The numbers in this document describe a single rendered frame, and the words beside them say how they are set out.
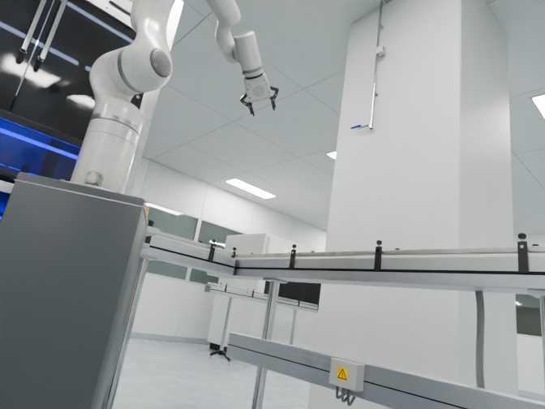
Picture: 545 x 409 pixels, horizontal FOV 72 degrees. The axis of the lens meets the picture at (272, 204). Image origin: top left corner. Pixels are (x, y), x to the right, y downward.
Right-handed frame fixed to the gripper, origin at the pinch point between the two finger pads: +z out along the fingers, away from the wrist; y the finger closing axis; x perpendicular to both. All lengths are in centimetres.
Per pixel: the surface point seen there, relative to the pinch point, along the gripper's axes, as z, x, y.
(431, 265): 44, -70, 39
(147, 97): -14, 19, -49
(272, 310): 87, -31, -22
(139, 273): 52, -20, -75
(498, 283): 40, -87, 51
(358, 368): 72, -81, 7
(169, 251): 51, -11, -61
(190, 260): 61, -9, -54
